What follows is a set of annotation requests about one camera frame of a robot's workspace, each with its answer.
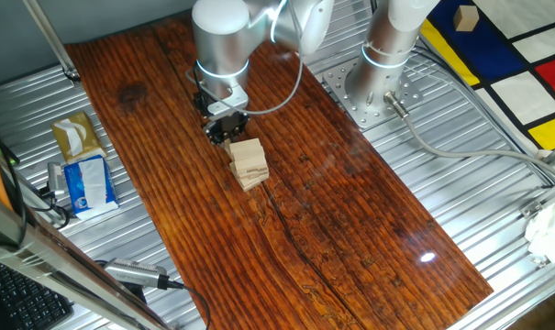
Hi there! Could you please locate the silver robot mounting plate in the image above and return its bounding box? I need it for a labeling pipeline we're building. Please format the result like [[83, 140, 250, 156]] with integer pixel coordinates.
[[321, 57, 425, 131]]

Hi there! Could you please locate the blue tissue pack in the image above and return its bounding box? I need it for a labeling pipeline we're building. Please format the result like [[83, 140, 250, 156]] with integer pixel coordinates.
[[62, 154, 121, 222]]

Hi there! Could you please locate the black camera cable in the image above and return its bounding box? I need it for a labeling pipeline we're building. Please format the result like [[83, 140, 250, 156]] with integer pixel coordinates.
[[160, 277, 213, 330]]

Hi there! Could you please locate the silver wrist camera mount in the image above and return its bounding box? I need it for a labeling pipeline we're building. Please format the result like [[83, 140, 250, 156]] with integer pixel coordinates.
[[206, 84, 250, 120]]

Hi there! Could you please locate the small wooden cube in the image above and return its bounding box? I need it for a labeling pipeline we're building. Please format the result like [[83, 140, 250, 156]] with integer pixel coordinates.
[[452, 5, 481, 33]]

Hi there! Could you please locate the brown wooden board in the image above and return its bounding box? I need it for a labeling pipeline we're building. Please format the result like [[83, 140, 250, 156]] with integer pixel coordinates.
[[64, 0, 494, 330]]

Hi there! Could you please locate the small silver hub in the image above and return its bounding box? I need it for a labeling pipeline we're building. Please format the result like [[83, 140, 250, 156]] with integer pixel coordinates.
[[46, 161, 69, 194]]

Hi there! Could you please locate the metal stand pole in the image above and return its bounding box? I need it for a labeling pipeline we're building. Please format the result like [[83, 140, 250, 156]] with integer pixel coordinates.
[[22, 0, 83, 84]]

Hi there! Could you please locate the aluminium frame bar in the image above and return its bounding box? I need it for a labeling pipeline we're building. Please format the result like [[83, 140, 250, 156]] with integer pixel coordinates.
[[0, 187, 171, 330]]

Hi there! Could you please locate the silver camera device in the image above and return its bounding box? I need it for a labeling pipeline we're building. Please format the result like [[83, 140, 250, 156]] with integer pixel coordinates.
[[103, 257, 171, 291]]

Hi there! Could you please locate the gold tissue pack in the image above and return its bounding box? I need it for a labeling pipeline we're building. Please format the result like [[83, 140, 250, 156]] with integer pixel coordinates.
[[50, 110, 108, 165]]

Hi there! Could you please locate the long gripper cable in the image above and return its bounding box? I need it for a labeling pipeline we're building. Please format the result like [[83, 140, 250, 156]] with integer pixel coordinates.
[[184, 0, 305, 116]]

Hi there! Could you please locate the black keyboard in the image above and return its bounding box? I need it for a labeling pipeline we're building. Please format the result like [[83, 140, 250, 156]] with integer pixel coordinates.
[[0, 258, 75, 330]]

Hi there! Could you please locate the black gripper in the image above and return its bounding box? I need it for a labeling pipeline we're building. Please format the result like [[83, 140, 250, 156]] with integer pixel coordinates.
[[193, 90, 251, 147]]

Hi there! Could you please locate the colourful Mondrian pattern cloth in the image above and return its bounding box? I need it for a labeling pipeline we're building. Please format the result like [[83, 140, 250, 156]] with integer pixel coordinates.
[[418, 0, 555, 155]]

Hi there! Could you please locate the black cable clump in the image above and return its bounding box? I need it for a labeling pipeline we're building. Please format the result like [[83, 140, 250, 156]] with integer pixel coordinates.
[[28, 185, 72, 230]]

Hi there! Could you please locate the crumpled white cloth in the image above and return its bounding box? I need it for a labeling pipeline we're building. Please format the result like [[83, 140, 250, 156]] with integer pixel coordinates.
[[524, 192, 555, 265]]

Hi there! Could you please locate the thick grey base cable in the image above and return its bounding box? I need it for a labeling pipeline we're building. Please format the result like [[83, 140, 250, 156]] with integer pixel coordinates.
[[383, 90, 555, 182]]

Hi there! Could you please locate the metal corner bracket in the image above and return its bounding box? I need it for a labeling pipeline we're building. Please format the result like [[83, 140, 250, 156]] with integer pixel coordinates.
[[519, 200, 543, 220]]

